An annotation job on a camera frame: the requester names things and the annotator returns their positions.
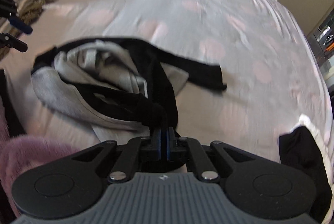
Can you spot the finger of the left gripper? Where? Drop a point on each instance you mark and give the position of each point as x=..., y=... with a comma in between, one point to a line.
x=7, y=40
x=20, y=25

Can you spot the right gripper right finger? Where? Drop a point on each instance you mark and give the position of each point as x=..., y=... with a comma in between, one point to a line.
x=171, y=142

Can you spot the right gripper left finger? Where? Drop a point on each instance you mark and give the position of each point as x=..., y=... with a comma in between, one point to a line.
x=156, y=142

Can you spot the grey and black sweater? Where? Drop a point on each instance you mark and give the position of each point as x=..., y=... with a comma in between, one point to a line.
x=118, y=84

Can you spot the brown knitted garment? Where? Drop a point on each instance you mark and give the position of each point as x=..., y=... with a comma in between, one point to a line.
x=28, y=12

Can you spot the pink dotted bed sheet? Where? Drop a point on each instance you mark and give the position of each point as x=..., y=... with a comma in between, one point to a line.
x=226, y=168

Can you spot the pink fluffy garment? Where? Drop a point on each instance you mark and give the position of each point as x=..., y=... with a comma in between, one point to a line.
x=19, y=154

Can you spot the black and white garment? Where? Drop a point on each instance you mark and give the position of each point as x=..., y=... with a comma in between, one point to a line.
x=303, y=148

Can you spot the hallway shelf with items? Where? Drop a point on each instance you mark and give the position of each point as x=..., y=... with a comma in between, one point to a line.
x=321, y=43

